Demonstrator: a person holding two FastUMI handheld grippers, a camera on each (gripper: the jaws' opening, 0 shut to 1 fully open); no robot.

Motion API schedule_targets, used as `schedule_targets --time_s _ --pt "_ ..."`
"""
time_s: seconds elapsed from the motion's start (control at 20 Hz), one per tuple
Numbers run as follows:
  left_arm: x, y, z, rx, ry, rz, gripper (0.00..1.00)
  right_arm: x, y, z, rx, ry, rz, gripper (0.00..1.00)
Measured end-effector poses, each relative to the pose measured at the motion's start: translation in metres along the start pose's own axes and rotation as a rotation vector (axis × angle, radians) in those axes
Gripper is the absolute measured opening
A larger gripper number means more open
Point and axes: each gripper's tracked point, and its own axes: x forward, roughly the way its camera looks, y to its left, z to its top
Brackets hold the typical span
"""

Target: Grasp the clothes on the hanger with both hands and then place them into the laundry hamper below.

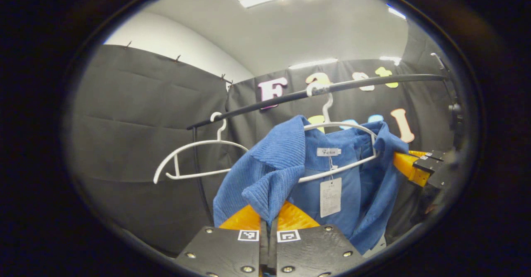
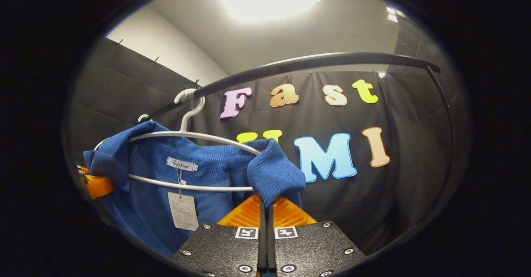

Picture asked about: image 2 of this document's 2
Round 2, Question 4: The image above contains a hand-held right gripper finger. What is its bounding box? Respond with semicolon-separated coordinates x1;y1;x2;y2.
268;196;368;277
172;193;268;277

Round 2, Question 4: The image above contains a blue corduroy jacket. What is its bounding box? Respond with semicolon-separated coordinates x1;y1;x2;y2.
83;121;307;258

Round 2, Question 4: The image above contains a black clothes rack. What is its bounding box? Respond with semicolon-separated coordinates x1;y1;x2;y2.
143;52;457;228

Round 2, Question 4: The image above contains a black backdrop cloth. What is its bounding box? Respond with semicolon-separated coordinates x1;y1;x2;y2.
62;16;471;255

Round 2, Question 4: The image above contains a square ceiling light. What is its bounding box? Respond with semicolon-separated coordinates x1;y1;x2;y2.
386;6;406;23

